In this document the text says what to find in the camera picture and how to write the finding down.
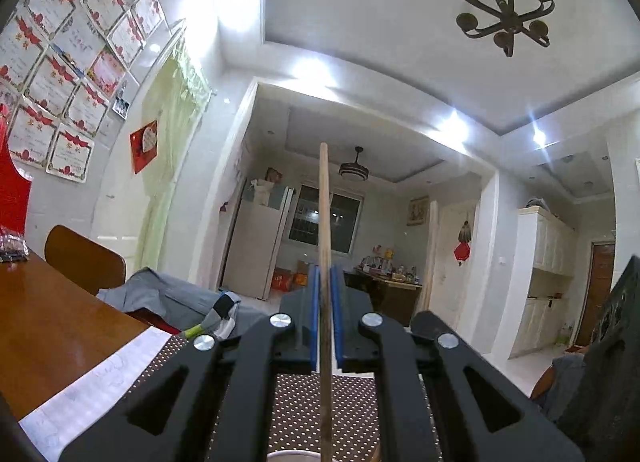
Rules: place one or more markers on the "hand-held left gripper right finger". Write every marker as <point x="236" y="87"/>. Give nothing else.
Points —
<point x="339" y="327"/>

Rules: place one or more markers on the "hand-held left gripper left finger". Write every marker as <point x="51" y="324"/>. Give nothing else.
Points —
<point x="314" y="322"/>

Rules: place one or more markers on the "wooden chopstick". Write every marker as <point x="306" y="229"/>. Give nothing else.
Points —
<point x="324" y="242"/>

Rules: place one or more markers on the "pink paper cup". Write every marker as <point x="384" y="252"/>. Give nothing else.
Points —
<point x="292" y="456"/>

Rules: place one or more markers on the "orange cardboard box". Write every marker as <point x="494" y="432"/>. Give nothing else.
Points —
<point x="301" y="280"/>

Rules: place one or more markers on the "dark jacket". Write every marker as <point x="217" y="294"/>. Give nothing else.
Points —
<point x="567" y="382"/>

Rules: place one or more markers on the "red cardboard box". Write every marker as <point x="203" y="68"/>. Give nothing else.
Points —
<point x="282" y="279"/>

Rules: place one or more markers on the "brown cardboard box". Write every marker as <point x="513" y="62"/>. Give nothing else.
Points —
<point x="303" y="265"/>

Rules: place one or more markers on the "dark wooden desk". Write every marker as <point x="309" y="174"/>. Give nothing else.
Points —
<point x="395" y="299"/>

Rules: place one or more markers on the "wooden chair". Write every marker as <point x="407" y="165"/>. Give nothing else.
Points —
<point x="542" y="382"/>
<point x="80" y="257"/>

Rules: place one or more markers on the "brown door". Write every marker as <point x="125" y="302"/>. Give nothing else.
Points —
<point x="597" y="292"/>

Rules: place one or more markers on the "clutter of small desk items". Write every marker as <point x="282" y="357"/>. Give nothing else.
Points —
<point x="385" y="262"/>

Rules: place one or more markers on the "brown dotted placemat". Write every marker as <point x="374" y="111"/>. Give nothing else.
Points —
<point x="300" y="412"/>

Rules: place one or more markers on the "white refrigerator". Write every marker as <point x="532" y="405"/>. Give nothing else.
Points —
<point x="250" y="252"/>

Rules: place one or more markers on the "barred window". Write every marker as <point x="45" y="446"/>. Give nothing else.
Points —
<point x="347" y="227"/>

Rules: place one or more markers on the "white door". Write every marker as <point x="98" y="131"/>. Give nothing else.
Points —
<point x="445" y="287"/>

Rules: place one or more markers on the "white tall cabinet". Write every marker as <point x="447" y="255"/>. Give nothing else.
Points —
<point x="542" y="262"/>

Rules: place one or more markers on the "white plastic bag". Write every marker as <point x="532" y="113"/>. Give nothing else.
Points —
<point x="261" y="192"/>

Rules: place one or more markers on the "red door hanging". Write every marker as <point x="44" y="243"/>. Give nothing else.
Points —
<point x="461" y="251"/>

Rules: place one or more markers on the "red printed box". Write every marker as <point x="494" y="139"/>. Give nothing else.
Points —
<point x="273" y="175"/>

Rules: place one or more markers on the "grey jacket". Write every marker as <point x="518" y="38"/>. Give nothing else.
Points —
<point x="160" y="292"/>

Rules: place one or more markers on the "ceiling fan lamp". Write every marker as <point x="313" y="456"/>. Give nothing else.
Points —
<point x="354" y="170"/>

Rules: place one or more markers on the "grey bundle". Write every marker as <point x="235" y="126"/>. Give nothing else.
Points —
<point x="537" y="203"/>

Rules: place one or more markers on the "white paper sheet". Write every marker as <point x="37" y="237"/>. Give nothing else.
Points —
<point x="100" y="387"/>

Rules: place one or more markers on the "green sheer curtain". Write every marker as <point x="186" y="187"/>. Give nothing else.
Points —
<point x="170" y="142"/>

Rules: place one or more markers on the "dark plastic packet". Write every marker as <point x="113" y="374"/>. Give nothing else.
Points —
<point x="10" y="247"/>

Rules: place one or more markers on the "red bag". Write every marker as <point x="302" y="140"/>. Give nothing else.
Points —
<point x="12" y="192"/>

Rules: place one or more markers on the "dark metal chandelier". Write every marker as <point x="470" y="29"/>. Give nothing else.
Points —
<point x="510" y="17"/>

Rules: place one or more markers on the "small framed wall picture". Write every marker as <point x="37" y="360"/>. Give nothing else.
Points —
<point x="418" y="211"/>

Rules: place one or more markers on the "red heart wall decoration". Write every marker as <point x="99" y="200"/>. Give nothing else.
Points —
<point x="144" y="148"/>

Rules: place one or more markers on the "small wall photo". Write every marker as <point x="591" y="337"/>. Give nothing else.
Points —
<point x="121" y="106"/>

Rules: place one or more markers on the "wall of framed certificates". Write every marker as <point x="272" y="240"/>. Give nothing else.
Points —
<point x="60" y="77"/>

